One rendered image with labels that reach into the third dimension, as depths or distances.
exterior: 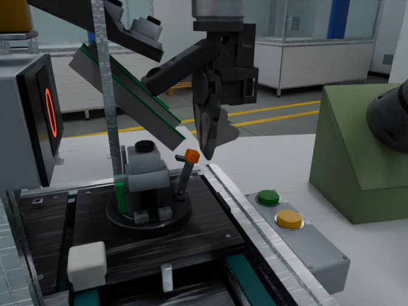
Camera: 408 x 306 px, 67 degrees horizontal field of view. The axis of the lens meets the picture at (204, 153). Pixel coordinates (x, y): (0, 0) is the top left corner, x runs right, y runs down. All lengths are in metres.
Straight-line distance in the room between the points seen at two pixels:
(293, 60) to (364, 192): 5.11
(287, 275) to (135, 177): 0.25
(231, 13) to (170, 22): 9.11
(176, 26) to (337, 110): 8.95
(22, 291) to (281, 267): 0.30
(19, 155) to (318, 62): 6.04
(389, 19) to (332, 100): 7.84
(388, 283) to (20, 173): 0.58
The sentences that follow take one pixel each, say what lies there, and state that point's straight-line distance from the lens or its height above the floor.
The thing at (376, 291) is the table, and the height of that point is 0.86.
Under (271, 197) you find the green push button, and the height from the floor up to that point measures 0.97.
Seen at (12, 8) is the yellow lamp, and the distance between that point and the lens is 0.24.
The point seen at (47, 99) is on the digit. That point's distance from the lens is 0.26.
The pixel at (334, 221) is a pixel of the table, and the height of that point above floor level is 0.86.
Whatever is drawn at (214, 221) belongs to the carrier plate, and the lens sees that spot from 0.51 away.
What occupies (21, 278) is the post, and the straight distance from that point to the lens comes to 0.33.
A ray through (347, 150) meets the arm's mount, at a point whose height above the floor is 1.01.
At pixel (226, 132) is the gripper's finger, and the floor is 1.10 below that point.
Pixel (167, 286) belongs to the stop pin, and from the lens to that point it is 0.46.
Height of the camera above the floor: 1.27
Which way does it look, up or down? 23 degrees down
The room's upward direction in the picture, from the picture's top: straight up
